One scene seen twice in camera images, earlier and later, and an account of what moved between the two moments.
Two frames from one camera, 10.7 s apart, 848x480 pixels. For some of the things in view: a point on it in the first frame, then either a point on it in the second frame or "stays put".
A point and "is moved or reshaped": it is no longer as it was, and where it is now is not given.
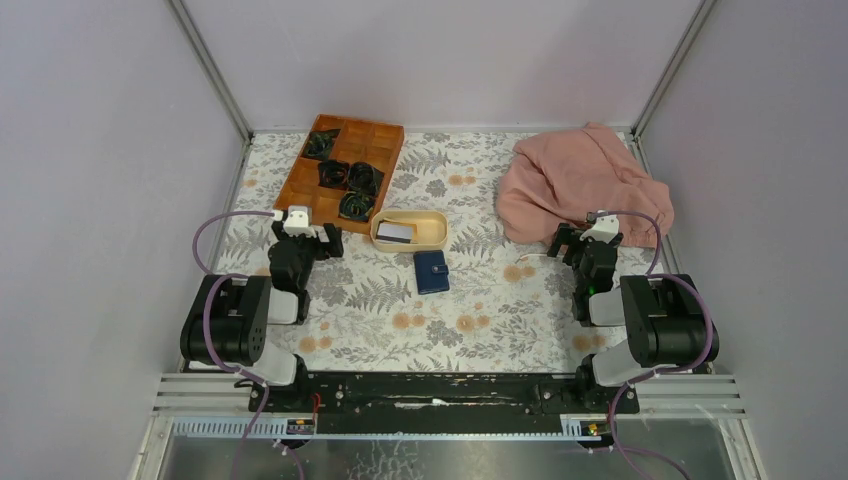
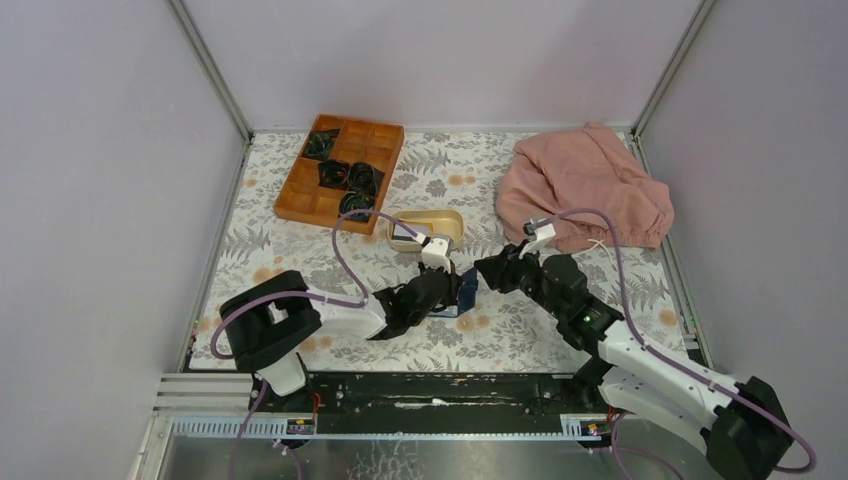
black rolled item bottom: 356,206 stays put
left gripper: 308,240 to 448,288
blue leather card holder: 431,271 is moved or reshaped
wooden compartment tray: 342,170 stays put
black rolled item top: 318,144 stays put
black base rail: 439,402 stays put
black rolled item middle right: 363,177 stays put
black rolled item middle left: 333,174 stays put
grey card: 399,233 to 400,233
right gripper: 579,245 to 511,268
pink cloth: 561,177 stays put
